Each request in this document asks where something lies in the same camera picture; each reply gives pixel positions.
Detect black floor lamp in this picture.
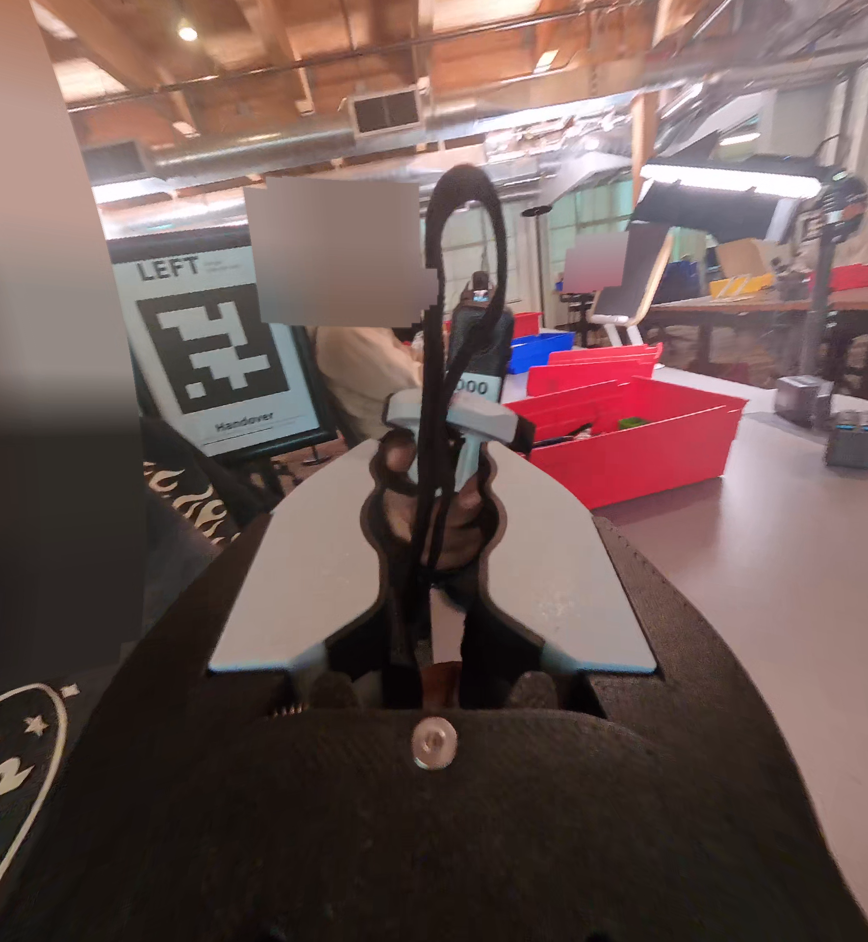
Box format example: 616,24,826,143
522,206,556,332

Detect person's left hand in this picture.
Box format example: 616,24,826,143
383,430,490,575

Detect framed code sign on stand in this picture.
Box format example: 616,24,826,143
108,224,341,466

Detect studio light panel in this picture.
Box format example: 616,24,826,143
629,158,847,244

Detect grey label printer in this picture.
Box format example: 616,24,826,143
774,374,836,426

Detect ceiling air vent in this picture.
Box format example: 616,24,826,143
349,88,424,137

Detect silver ventilation duct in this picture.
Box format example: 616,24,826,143
81,96,626,181

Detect blue plastic bin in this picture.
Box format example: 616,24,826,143
506,331,576,375

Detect grey battery charger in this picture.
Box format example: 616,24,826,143
825,411,868,468

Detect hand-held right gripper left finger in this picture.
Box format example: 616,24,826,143
208,439,391,698

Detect thin black cable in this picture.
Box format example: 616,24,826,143
403,165,510,663

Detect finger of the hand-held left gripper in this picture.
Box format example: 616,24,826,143
447,399,538,451
384,390,429,428

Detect wooden desk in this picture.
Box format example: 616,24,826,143
651,283,868,391

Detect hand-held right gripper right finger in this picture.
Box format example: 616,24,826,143
480,444,659,674

